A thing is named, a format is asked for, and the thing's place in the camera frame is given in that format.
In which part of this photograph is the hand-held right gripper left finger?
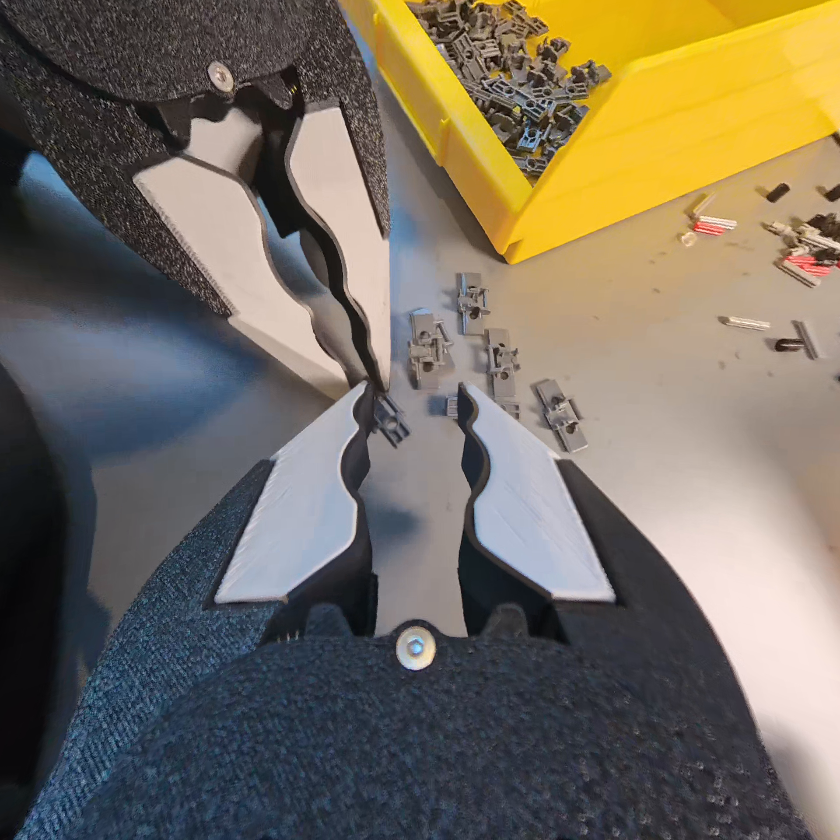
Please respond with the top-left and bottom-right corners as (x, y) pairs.
(215, 382), (378, 636)

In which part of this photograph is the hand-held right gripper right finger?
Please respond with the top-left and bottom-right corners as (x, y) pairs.
(457, 382), (618, 637)

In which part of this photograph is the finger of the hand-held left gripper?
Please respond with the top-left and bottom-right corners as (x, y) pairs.
(133, 155), (366, 399)
(284, 105), (394, 389)

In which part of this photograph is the pile of grey track links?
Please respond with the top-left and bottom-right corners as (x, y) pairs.
(407, 0), (613, 182)

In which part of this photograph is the yellow storage bin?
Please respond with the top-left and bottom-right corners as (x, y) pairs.
(338, 0), (840, 265)

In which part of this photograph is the grey desk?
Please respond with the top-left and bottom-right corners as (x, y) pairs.
(0, 85), (840, 808)

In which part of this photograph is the scatter of black red pins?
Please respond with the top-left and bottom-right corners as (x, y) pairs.
(682, 184), (840, 370)

